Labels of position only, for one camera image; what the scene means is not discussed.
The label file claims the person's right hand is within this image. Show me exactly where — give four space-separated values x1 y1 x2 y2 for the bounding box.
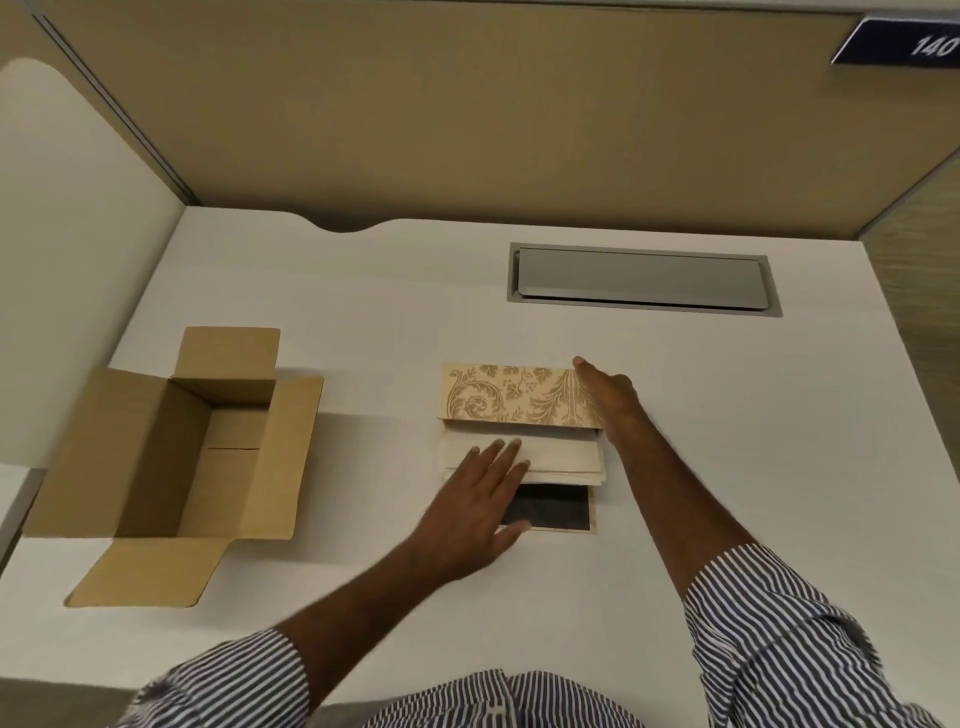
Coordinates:
572 356 655 451

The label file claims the person's left hand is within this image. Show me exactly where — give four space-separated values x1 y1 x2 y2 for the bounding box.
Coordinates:
404 437 535 584

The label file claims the white tissue stack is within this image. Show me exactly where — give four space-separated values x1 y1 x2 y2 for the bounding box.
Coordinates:
438 431 607 487

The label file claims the beige patterned tissue holder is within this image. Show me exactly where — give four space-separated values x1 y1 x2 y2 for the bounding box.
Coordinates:
434 363 607 535

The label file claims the brown cardboard box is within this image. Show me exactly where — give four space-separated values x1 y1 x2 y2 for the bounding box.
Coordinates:
22 326 325 609

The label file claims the person's left forearm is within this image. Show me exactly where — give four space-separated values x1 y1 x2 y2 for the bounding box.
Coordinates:
277 536 463 710

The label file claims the person's right forearm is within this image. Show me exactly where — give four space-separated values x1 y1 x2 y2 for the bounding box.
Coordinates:
603 418 759 601

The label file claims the blue striped shirt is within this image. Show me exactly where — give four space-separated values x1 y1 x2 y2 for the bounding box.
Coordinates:
112 543 946 728

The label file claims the beige partition panel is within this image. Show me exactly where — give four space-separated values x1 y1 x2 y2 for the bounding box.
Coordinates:
29 0 960 243
0 11 198 208

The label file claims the blue number sign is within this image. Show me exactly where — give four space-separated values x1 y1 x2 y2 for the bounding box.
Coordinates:
830 16 960 69

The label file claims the white desk divider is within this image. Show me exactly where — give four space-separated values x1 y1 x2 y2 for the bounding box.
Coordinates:
0 58 187 468

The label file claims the grey closed cable tray cover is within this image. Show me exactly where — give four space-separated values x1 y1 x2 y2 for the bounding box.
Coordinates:
507 241 783 319

